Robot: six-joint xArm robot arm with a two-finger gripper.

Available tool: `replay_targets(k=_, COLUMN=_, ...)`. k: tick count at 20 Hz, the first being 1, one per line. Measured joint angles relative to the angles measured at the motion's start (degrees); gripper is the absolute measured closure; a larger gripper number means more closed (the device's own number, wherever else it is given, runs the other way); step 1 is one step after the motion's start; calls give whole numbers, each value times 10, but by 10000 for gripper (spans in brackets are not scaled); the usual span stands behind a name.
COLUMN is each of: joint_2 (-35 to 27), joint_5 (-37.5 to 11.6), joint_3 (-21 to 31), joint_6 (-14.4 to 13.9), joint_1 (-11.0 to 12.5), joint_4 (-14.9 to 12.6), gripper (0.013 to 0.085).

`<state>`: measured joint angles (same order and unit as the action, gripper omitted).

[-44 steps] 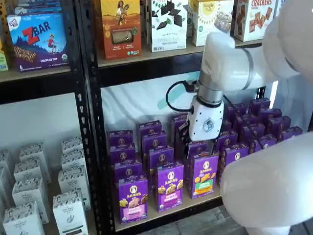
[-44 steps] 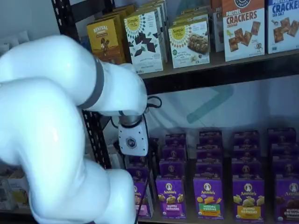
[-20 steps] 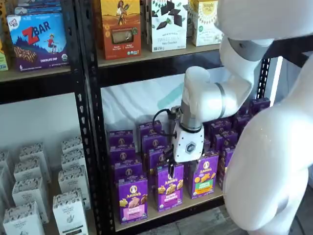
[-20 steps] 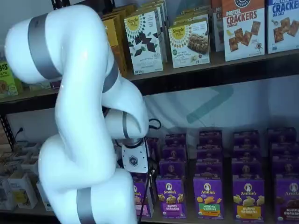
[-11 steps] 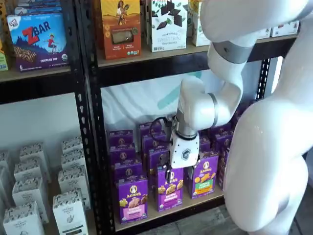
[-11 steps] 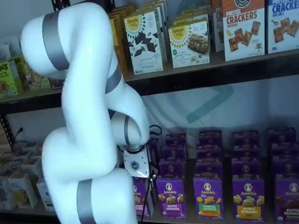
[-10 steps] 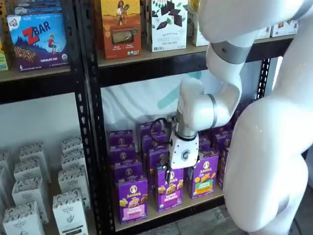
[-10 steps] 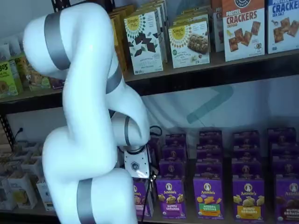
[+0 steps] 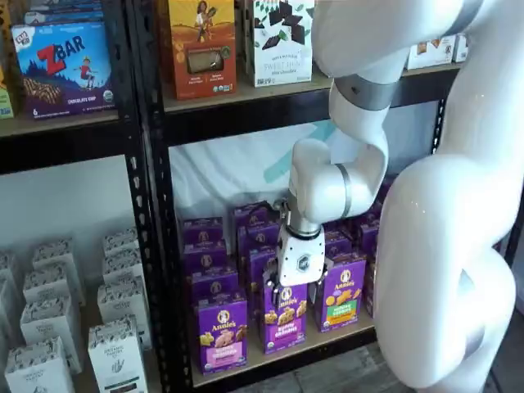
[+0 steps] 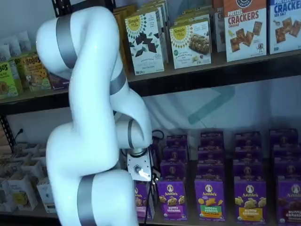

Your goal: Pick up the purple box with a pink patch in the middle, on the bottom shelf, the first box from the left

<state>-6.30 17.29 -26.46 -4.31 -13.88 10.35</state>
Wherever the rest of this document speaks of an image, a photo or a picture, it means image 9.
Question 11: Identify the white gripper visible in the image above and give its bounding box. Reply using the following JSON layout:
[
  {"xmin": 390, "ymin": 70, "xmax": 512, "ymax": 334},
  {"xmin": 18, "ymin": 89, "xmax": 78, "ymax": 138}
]
[{"xmin": 263, "ymin": 228, "xmax": 330, "ymax": 305}]

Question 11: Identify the purple Annie's box pink patch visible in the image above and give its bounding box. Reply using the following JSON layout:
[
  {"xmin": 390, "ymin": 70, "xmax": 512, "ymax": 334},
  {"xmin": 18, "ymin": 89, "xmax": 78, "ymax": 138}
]
[{"xmin": 197, "ymin": 291, "xmax": 250, "ymax": 377}]

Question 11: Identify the purple Annie's box green patch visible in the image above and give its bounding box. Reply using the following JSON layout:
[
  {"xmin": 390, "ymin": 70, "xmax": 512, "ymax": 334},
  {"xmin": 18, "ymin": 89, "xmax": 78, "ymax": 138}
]
[{"xmin": 314, "ymin": 251, "xmax": 368, "ymax": 333}]

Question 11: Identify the black metal shelf rack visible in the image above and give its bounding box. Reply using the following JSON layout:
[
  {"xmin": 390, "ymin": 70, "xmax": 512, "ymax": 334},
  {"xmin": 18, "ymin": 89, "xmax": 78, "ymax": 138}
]
[
  {"xmin": 0, "ymin": 0, "xmax": 152, "ymax": 393},
  {"xmin": 124, "ymin": 0, "xmax": 524, "ymax": 393}
]

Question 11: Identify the white mint chocolate box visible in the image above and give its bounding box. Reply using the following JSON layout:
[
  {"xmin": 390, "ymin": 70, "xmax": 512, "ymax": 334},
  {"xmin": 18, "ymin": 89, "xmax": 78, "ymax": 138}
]
[{"xmin": 250, "ymin": 0, "xmax": 315, "ymax": 88}]

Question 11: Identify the orange box with woman picture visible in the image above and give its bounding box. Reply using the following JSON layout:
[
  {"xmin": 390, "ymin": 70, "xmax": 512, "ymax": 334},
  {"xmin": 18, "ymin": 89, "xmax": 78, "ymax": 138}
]
[{"xmin": 167, "ymin": 0, "xmax": 238, "ymax": 102}]

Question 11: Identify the blue white cracker box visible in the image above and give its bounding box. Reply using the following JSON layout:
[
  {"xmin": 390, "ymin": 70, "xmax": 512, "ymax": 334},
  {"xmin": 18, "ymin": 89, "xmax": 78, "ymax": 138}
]
[{"xmin": 453, "ymin": 34, "xmax": 471, "ymax": 64}]

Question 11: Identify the blue Z Bar box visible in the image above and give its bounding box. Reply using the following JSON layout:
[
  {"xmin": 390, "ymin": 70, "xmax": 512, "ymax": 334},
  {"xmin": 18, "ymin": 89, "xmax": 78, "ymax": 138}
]
[{"xmin": 11, "ymin": 20, "xmax": 115, "ymax": 122}]

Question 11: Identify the yellow green snack box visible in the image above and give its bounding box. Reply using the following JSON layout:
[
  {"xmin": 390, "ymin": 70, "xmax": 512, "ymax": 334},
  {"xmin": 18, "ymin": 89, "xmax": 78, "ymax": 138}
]
[{"xmin": 0, "ymin": 0, "xmax": 16, "ymax": 120}]

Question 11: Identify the blue flat snack box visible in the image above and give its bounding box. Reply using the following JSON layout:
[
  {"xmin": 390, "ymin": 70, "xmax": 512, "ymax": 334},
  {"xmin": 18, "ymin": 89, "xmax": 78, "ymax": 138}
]
[
  {"xmin": 23, "ymin": 8, "xmax": 106, "ymax": 26},
  {"xmin": 38, "ymin": 0, "xmax": 103, "ymax": 12}
]

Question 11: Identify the white sheet with teal stripe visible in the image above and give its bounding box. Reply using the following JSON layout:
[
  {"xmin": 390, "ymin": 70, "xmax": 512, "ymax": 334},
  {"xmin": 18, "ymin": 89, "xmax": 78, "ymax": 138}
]
[{"xmin": 169, "ymin": 97, "xmax": 443, "ymax": 255}]

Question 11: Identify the white patterned-top carton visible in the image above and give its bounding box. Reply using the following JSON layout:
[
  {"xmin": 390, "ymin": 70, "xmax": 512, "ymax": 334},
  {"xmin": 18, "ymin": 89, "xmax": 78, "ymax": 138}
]
[
  {"xmin": 101, "ymin": 248, "xmax": 145, "ymax": 287},
  {"xmin": 22, "ymin": 267, "xmax": 86, "ymax": 308},
  {"xmin": 87, "ymin": 314, "xmax": 149, "ymax": 393},
  {"xmin": 3, "ymin": 336, "xmax": 77, "ymax": 393},
  {"xmin": 0, "ymin": 251, "xmax": 20, "ymax": 287},
  {"xmin": 97, "ymin": 275, "xmax": 151, "ymax": 349},
  {"xmin": 31, "ymin": 238, "xmax": 79, "ymax": 283},
  {"xmin": 19, "ymin": 295, "xmax": 84, "ymax": 376},
  {"xmin": 101, "ymin": 228, "xmax": 141, "ymax": 259}
]

